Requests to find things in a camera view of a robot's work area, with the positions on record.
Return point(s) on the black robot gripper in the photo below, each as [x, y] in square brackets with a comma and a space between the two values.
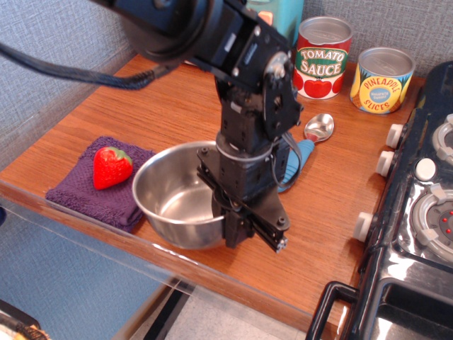
[245, 191]

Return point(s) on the stainless steel pan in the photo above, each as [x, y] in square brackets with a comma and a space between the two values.
[176, 201]

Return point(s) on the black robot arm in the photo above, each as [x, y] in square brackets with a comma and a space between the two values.
[252, 67]

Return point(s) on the purple folded cloth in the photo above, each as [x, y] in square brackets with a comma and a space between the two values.
[114, 206]

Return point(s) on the red toy strawberry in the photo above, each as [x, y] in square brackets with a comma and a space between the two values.
[111, 166]

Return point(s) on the white stove knob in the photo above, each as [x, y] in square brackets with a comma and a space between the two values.
[384, 163]
[362, 226]
[394, 135]

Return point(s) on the black toy stove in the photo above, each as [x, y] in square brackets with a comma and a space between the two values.
[405, 286]

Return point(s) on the tomato sauce can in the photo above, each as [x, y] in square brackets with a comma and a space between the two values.
[323, 47]

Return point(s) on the white round stove button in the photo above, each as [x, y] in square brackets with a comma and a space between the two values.
[425, 169]

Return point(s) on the teal toy microwave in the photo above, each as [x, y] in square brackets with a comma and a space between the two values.
[283, 15]

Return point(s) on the pineapple slices can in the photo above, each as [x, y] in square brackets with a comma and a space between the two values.
[381, 80]

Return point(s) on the blue handled metal spoon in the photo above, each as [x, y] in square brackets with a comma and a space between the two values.
[318, 129]

